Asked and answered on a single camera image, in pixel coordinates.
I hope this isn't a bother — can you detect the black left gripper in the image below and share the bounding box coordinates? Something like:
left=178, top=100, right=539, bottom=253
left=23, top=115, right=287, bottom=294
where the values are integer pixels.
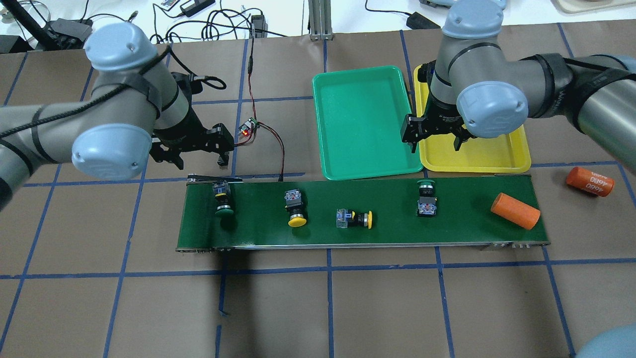
left=149, top=112, right=235, bottom=170

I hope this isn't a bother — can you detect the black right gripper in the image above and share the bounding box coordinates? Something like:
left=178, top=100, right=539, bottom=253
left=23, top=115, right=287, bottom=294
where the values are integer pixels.
left=401, top=97, right=473, bottom=154

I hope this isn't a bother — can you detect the green push button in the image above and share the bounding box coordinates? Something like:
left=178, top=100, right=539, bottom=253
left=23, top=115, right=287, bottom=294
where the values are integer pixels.
left=416, top=179, right=438, bottom=217
left=213, top=181, right=235, bottom=218

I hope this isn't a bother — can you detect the yellow push button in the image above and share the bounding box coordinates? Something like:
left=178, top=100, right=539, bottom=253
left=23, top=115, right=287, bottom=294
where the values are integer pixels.
left=284, top=189, right=308, bottom=227
left=336, top=208, right=373, bottom=229

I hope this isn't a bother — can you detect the plain orange cylinder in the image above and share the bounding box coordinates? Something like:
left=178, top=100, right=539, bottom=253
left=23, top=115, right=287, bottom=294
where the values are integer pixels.
left=490, top=192, right=541, bottom=230

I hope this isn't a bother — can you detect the orange cylinder with 4680 print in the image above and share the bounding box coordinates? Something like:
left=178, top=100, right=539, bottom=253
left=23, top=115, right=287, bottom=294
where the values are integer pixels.
left=566, top=166, right=615, bottom=197

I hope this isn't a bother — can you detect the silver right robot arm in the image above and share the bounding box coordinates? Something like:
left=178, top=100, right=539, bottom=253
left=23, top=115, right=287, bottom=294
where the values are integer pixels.
left=400, top=0, right=636, bottom=172

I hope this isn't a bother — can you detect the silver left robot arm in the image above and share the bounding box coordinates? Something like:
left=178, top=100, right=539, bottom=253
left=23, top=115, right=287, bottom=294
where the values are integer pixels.
left=0, top=22, right=235, bottom=208

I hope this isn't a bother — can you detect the green conveyor belt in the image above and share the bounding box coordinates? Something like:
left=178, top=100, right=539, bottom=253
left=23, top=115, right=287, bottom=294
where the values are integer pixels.
left=176, top=175, right=550, bottom=253

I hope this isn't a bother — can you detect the small green circuit board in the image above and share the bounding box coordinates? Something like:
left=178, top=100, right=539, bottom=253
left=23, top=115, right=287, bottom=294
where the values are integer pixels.
left=238, top=117, right=260, bottom=139

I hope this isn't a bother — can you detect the yellow plastic tray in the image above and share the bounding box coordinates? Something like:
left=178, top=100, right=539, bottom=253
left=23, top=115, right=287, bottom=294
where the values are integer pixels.
left=414, top=65, right=532, bottom=174

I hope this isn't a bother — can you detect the green plastic tray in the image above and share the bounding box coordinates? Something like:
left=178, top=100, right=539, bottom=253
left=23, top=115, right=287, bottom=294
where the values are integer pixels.
left=312, top=66, right=423, bottom=180

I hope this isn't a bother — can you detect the black power adapter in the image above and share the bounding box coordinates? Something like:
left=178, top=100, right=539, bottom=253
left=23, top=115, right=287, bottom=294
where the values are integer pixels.
left=405, top=12, right=440, bottom=29

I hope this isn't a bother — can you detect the red black power cable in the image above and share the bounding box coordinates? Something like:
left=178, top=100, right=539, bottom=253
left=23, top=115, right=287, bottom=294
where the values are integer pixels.
left=234, top=30, right=285, bottom=182

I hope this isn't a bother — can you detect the aluminium frame post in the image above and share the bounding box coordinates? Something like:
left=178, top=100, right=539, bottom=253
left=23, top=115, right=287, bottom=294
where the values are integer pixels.
left=308, top=0, right=334, bottom=42

